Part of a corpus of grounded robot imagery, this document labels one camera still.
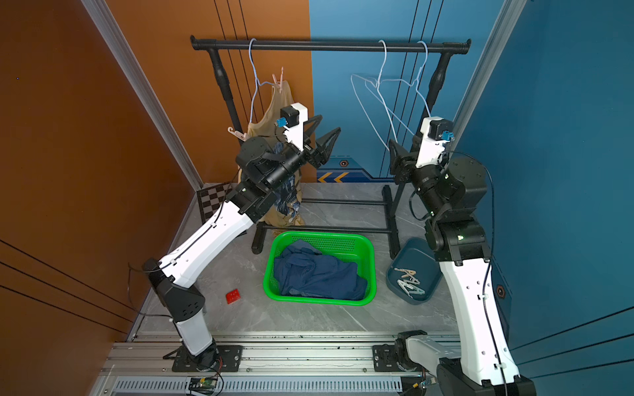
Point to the white wire hanger tan shirt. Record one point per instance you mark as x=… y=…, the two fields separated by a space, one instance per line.
x=257 y=83

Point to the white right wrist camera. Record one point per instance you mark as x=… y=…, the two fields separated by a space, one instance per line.
x=436 y=133

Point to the red toy block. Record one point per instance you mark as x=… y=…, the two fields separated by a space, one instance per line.
x=233 y=296

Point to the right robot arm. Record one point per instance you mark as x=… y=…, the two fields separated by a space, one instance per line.
x=450 y=188

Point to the pink clothespin front tan shirt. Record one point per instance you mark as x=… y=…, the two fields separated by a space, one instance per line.
x=238 y=134

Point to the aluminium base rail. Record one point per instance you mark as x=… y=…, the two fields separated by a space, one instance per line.
x=271 y=363

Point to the aluminium corner post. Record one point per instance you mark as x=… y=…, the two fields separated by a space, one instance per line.
x=505 y=23
x=110 y=31

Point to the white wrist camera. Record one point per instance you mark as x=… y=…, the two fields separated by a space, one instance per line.
x=436 y=133
x=292 y=120

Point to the white wire hanger navy shirt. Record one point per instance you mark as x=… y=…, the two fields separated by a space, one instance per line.
x=357 y=81

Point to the green circuit board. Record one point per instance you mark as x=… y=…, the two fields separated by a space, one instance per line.
x=203 y=385

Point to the navy printed t-shirt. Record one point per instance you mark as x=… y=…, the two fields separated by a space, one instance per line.
x=301 y=270

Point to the checkered chess board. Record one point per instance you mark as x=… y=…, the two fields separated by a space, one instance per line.
x=210 y=198

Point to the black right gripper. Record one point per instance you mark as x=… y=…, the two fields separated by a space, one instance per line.
x=407 y=165

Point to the yellow clothespin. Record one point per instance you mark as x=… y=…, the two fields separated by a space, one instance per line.
x=408 y=275

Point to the aluminium corner post left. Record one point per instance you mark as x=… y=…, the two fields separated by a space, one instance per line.
x=110 y=31

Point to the green plastic basket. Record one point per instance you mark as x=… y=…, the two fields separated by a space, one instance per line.
x=345 y=247

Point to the white clothespin navy shirt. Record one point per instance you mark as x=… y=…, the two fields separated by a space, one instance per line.
x=406 y=286

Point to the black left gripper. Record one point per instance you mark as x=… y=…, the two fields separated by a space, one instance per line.
x=314 y=154

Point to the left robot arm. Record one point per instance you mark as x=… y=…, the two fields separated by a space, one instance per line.
x=265 y=172

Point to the light blue wire hanger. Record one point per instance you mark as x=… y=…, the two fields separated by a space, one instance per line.
x=416 y=84

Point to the pink clothespin rear tan shirt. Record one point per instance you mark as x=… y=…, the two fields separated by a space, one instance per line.
x=277 y=81

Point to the aluminium corner post right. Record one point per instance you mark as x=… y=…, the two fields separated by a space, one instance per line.
x=505 y=23

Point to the teal plastic bin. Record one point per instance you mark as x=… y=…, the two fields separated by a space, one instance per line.
x=415 y=255

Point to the pink clothespin tan shirt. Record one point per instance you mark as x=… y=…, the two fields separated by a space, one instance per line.
x=238 y=134
x=277 y=81

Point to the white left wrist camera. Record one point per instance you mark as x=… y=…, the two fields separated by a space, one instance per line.
x=292 y=120

